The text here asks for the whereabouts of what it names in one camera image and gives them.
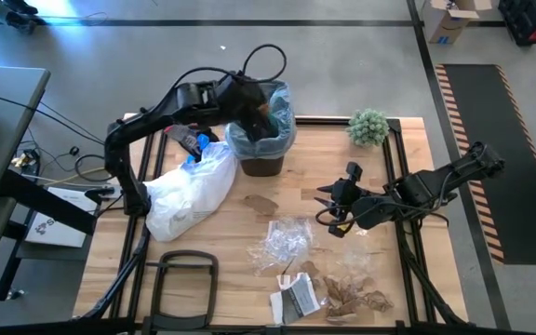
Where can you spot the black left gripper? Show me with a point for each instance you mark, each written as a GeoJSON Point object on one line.
{"type": "Point", "coordinates": [240, 100]}

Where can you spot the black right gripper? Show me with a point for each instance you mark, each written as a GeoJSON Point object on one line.
{"type": "Point", "coordinates": [349, 195]}

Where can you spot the trash bin with blue liner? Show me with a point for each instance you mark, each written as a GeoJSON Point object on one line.
{"type": "Point", "coordinates": [258, 146]}

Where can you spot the dark brown trash bin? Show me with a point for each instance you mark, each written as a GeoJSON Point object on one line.
{"type": "Point", "coordinates": [262, 166]}

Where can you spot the clear plastic wrap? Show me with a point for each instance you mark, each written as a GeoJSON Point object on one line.
{"type": "Point", "coordinates": [286, 239]}

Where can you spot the small brown paper scrap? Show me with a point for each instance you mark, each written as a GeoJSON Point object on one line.
{"type": "Point", "coordinates": [310, 268]}

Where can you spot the white plastic trash bag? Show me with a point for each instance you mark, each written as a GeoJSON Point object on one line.
{"type": "Point", "coordinates": [189, 195]}

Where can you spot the white grey printed packet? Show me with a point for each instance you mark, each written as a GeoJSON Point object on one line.
{"type": "Point", "coordinates": [296, 300]}

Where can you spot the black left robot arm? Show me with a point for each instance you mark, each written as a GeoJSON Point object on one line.
{"type": "Point", "coordinates": [156, 116]}

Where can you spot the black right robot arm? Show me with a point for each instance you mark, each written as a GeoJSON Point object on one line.
{"type": "Point", "coordinates": [435, 181]}

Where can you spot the black glove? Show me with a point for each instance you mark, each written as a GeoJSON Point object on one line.
{"type": "Point", "coordinates": [208, 134]}

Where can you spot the blue glove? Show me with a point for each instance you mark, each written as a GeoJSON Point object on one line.
{"type": "Point", "coordinates": [201, 141]}

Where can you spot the grey red work glove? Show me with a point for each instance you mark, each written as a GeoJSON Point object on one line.
{"type": "Point", "coordinates": [184, 139]}

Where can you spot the small green potted plant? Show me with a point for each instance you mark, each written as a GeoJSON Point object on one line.
{"type": "Point", "coordinates": [368, 128]}

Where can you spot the black hazard striped floor mat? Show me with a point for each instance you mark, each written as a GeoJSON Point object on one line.
{"type": "Point", "coordinates": [519, 116]}

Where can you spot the cardboard box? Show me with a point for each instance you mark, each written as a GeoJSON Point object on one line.
{"type": "Point", "coordinates": [445, 21]}

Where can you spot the white box with logo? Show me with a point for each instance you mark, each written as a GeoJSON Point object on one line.
{"type": "Point", "coordinates": [58, 223]}

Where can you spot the power strip with plugs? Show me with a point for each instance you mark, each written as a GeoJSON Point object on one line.
{"type": "Point", "coordinates": [25, 159]}

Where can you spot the person's leg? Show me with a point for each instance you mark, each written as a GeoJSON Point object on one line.
{"type": "Point", "coordinates": [21, 18]}

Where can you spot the black red tool crate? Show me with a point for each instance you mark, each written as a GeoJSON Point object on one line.
{"type": "Point", "coordinates": [524, 18]}

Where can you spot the dark brown bin lid frame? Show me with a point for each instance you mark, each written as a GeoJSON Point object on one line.
{"type": "Point", "coordinates": [213, 284]}

